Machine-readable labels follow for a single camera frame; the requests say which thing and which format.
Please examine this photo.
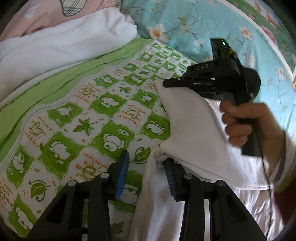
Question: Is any person's right hand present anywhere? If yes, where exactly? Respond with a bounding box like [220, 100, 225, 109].
[220, 100, 285, 172]

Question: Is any pink heart pillow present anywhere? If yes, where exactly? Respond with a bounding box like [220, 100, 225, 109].
[1, 0, 121, 41]

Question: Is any white large garment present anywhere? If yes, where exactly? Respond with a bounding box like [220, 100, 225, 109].
[128, 80, 283, 240]

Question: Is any right forearm light sleeve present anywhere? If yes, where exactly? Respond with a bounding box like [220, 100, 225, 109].
[269, 134, 295, 193]

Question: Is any teal floral quilt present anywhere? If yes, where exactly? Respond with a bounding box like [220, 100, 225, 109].
[121, 1, 295, 139]

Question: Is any white fluffy blanket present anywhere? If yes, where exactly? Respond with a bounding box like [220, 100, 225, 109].
[1, 7, 138, 106]

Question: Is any green patterned bed sheet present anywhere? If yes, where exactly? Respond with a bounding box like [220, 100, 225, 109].
[1, 39, 194, 240]

